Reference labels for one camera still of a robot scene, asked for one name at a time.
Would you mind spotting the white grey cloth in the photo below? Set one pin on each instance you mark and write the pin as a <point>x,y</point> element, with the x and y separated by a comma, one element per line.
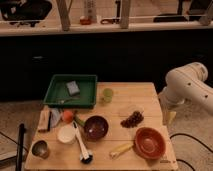
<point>55,117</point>

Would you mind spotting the metal cup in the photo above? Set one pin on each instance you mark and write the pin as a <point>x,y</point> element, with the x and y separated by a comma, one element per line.
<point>41,149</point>

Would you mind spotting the wooden block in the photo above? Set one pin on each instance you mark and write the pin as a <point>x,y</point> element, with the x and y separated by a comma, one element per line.
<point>44,120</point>

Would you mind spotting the white cup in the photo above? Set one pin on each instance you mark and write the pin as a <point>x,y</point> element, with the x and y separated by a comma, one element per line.
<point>66,134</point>

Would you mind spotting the yellow banana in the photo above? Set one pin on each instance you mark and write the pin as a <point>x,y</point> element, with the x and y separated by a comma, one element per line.
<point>116,152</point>

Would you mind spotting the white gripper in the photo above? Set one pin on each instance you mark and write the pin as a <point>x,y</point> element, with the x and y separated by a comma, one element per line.
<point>168,113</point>

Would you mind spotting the black office chair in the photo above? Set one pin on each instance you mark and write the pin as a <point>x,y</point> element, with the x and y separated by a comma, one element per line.
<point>30,12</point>

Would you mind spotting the green plastic cup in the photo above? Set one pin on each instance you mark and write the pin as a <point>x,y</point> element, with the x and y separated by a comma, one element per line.
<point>107,95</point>

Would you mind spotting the dark purple bowl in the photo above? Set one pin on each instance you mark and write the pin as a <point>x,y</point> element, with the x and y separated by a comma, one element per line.
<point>95,128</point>

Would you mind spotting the red orange bowl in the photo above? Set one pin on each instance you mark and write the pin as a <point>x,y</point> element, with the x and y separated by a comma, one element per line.
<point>149,143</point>

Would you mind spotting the red object on shelf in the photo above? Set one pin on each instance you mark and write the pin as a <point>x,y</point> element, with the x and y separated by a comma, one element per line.
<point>84,21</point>

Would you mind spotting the white handled dish brush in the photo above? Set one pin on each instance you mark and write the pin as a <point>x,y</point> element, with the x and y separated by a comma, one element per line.
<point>86,156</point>

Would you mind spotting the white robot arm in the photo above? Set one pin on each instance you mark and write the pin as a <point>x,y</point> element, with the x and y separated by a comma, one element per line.
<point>185,83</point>

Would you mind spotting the metal fork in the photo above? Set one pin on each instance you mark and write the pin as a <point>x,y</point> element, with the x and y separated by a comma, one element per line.
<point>62,101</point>

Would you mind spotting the grey blue sponge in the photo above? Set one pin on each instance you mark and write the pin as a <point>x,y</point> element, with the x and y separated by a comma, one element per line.
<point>73,88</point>

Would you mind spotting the black pole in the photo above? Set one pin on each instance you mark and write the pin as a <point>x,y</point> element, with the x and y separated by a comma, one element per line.
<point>20,147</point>

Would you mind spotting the bunch of dark grapes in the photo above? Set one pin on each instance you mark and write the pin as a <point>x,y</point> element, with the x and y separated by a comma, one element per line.
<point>133,120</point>

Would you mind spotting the green plastic tray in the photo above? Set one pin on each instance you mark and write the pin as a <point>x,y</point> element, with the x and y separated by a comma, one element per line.
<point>57,90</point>

